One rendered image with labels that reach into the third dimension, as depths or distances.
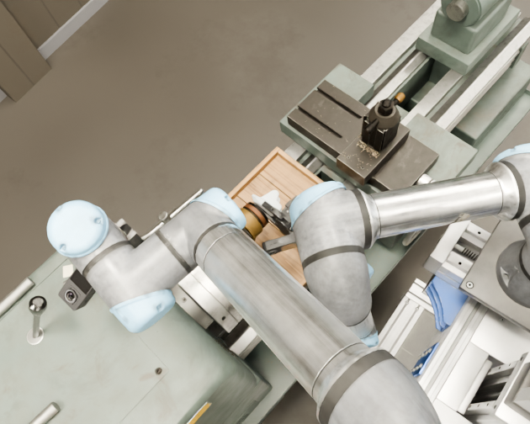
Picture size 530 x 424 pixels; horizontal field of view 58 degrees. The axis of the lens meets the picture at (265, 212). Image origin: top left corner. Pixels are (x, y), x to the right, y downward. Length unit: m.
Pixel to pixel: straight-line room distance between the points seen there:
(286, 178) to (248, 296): 0.98
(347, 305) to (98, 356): 0.51
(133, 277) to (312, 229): 0.34
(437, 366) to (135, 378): 0.65
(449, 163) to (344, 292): 0.77
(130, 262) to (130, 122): 2.27
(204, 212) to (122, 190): 2.04
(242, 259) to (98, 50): 2.83
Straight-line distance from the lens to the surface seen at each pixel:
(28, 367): 1.13
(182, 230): 0.65
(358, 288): 0.85
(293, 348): 0.50
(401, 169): 1.43
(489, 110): 1.96
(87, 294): 0.87
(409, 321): 2.07
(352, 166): 1.36
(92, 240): 0.66
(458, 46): 1.76
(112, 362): 1.05
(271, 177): 1.51
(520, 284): 1.10
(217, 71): 2.95
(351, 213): 0.87
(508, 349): 1.22
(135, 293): 0.65
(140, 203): 2.61
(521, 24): 1.99
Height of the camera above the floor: 2.21
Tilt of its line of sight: 66 degrees down
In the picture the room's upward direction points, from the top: 15 degrees counter-clockwise
